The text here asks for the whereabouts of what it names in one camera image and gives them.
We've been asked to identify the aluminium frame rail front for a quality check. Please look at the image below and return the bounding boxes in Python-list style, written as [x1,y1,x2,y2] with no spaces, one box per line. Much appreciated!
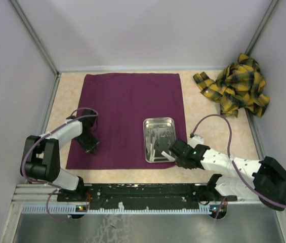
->
[11,183,286,216]

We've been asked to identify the white packaged instrument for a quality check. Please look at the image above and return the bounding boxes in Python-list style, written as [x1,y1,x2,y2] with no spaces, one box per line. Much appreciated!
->
[146,136,156,163]

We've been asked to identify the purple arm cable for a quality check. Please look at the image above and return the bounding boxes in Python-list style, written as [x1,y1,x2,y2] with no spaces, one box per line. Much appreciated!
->
[22,107,100,221]
[190,114,286,220]

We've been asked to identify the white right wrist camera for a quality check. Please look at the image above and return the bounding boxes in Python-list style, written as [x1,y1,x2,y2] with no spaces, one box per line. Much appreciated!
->
[188,134,204,148]

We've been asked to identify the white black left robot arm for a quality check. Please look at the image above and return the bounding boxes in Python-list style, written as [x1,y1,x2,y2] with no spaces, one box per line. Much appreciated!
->
[20,107,99,201]

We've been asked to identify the yellow plaid shirt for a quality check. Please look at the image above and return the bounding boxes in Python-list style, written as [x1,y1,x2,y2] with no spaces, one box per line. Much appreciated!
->
[193,53,270,117]

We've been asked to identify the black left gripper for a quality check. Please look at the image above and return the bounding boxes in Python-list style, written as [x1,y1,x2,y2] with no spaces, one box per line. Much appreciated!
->
[73,132,99,155]

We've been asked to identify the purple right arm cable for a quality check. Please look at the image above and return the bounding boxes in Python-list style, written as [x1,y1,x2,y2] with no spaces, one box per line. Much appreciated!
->
[190,114,286,220]

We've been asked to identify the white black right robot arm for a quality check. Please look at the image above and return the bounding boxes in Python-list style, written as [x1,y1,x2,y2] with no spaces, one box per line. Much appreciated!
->
[169,139,286,211]

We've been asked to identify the steel forceps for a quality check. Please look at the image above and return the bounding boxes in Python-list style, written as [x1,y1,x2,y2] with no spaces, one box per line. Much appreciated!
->
[160,130,172,147]

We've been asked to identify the surgical scissors steel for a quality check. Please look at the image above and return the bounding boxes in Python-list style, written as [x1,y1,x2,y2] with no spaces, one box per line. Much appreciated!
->
[147,128,159,153]

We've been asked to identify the white packaged blade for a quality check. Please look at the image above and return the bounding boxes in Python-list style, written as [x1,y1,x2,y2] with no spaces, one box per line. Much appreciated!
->
[161,151,175,161]

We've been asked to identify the steel instrument tray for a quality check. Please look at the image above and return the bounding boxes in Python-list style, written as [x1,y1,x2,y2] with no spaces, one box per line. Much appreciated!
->
[143,117,176,164]

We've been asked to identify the purple cloth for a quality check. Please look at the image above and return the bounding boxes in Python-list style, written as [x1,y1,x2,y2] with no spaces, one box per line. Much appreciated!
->
[66,73,187,170]

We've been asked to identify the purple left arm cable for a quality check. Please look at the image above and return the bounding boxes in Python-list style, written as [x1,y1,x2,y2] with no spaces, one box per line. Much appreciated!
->
[22,107,100,221]

